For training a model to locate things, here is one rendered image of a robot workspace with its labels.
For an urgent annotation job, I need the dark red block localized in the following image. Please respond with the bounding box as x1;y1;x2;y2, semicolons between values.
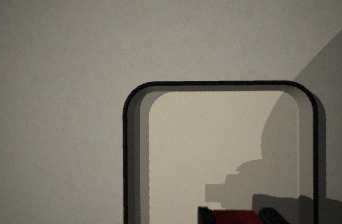
213;210;264;224

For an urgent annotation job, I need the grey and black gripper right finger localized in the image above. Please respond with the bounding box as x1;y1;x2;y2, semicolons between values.
258;207;289;224

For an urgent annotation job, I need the white tray with black rim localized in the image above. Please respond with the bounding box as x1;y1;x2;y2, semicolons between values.
123;80;319;224

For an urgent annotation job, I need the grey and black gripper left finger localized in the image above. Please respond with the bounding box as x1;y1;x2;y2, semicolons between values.
198;207;217;224

